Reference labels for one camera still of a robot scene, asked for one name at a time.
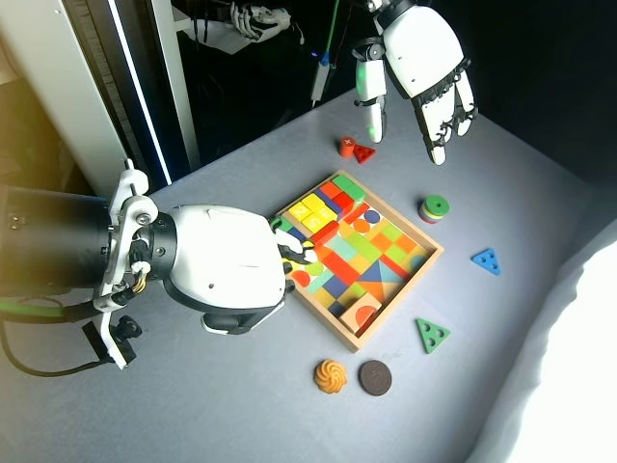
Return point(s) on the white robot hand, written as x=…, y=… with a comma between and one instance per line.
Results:
x=226, y=260
x=419, y=53

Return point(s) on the natural wooden arch block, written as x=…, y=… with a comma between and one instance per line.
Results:
x=352, y=318

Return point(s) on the red semicircle block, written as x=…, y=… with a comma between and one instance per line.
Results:
x=365, y=316

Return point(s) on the red triangle with holes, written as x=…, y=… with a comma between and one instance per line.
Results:
x=364, y=154

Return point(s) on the red cylinder with white cross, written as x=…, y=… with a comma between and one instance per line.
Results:
x=346, y=147

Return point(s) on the orange swirl cookie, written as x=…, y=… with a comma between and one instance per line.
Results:
x=330, y=376

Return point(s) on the wooden tray with colourful print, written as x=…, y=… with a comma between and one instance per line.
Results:
x=385, y=289

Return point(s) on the white exoskeleton glove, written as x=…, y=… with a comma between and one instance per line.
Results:
x=260, y=21

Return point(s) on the grey table cloth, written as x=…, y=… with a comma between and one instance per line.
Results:
x=241, y=424

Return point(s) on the brown chocolate cookie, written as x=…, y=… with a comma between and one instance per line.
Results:
x=375, y=378

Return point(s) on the green triangle with holes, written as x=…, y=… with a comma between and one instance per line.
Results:
x=431, y=335

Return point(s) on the blue triangle with holes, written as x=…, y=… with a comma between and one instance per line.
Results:
x=487, y=263

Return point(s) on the white cabinet with black panel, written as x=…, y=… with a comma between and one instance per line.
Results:
x=48, y=72

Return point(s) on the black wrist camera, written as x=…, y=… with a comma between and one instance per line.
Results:
x=120, y=337

